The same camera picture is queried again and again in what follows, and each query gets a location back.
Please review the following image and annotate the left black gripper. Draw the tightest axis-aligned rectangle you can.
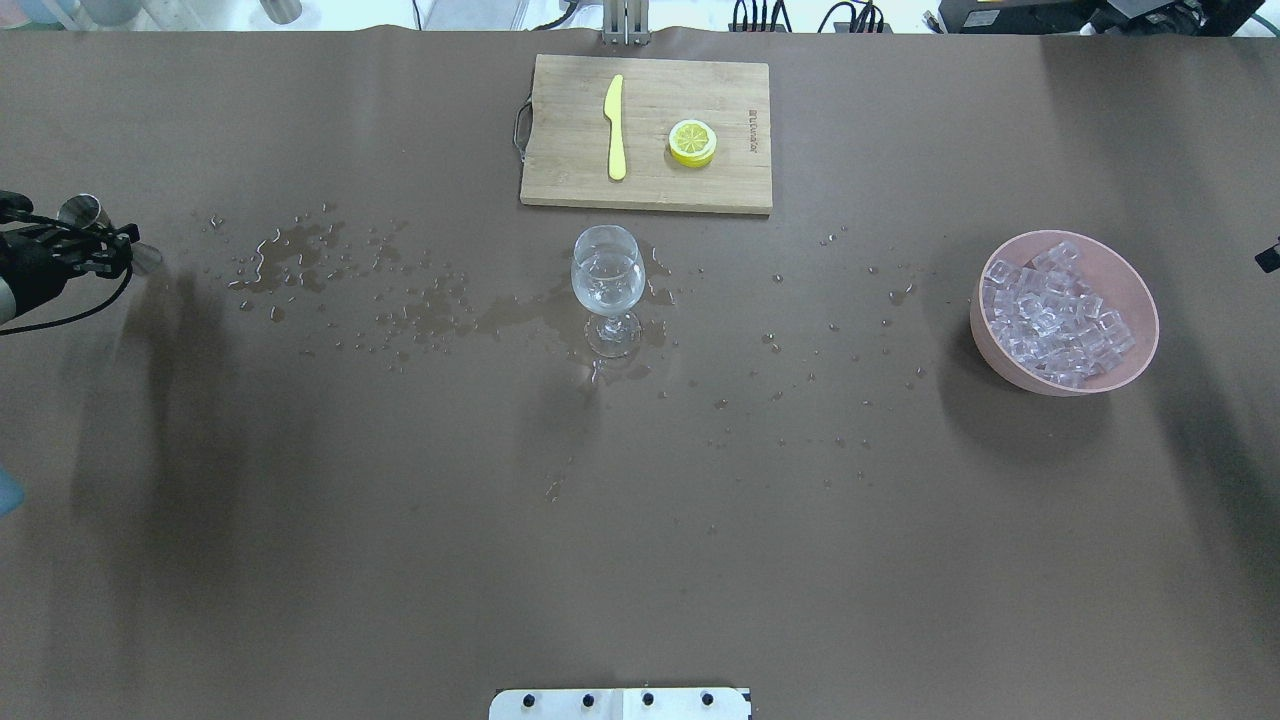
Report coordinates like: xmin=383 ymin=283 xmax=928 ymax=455
xmin=1 ymin=190 xmax=92 ymax=311

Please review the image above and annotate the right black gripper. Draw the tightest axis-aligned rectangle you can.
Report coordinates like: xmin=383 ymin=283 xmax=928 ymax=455
xmin=1254 ymin=240 xmax=1280 ymax=274

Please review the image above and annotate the steel jigger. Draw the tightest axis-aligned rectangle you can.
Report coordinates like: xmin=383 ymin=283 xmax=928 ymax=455
xmin=56 ymin=193 xmax=163 ymax=279

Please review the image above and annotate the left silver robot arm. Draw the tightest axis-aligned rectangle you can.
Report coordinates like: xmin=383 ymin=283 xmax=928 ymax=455
xmin=1 ymin=190 xmax=142 ymax=336

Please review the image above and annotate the pile of clear ice cubes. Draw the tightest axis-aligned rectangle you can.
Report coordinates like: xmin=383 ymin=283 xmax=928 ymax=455
xmin=978 ymin=240 xmax=1138 ymax=391

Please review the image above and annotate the clear wine glass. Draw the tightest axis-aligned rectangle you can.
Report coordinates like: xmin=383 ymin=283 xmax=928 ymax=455
xmin=570 ymin=225 xmax=646 ymax=359

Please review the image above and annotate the pink bowl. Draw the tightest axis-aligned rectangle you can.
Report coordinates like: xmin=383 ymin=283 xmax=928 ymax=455
xmin=970 ymin=231 xmax=1160 ymax=397

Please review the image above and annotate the yellow lemon slice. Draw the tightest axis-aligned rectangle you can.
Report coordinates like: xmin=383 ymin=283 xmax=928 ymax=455
xmin=667 ymin=119 xmax=718 ymax=168

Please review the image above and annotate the bamboo cutting board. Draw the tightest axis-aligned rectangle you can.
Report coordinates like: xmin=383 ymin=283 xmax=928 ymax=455
xmin=518 ymin=54 xmax=774 ymax=217

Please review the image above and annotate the yellow plastic knife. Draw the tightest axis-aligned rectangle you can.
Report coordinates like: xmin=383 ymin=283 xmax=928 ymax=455
xmin=603 ymin=74 xmax=628 ymax=182

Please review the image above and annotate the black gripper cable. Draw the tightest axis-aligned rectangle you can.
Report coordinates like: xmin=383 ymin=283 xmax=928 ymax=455
xmin=0 ymin=210 xmax=136 ymax=336

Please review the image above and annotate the white camera stand base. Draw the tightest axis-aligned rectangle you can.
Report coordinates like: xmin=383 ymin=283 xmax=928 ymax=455
xmin=488 ymin=685 xmax=754 ymax=719

